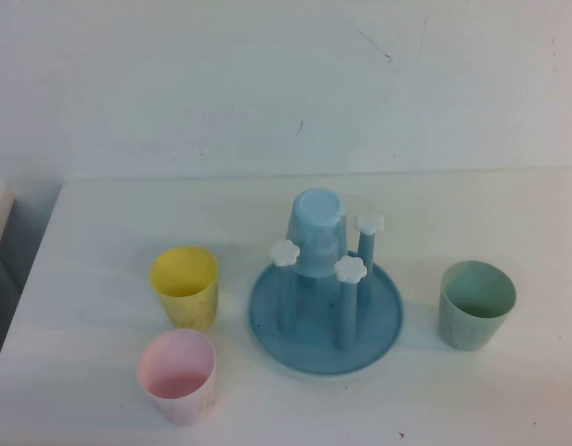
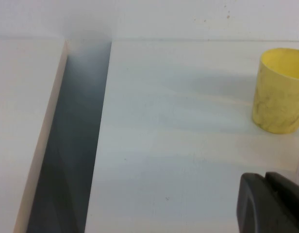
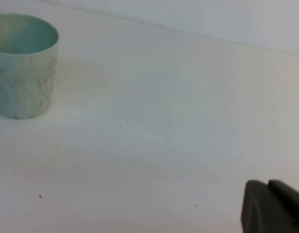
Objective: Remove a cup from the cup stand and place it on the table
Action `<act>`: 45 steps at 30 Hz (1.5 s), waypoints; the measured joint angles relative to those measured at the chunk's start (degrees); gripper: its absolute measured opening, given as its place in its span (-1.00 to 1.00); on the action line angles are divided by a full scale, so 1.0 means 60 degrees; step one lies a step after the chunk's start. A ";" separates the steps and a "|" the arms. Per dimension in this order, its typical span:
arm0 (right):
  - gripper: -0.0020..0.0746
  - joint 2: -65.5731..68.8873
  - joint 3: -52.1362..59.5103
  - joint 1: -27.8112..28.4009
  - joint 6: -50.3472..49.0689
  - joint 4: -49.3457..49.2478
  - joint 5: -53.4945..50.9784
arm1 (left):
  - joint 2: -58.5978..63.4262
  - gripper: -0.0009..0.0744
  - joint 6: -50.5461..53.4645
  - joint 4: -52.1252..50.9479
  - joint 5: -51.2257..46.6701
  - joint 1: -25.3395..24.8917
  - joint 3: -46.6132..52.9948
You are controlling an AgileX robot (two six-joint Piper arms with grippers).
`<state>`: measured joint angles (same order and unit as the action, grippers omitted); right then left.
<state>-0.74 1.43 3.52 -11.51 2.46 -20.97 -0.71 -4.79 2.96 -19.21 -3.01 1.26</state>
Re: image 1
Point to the light blue plastic cup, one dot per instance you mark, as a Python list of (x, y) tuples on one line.
[(314, 241)]

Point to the blue cup drying rack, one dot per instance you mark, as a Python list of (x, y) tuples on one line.
[(314, 346)]

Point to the yellow plastic cup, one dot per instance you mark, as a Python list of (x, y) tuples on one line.
[(193, 311)]

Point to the pink plastic cup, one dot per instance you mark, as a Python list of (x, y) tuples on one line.
[(174, 371)]

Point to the green plastic cup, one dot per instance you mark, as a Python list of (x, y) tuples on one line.
[(467, 334)]

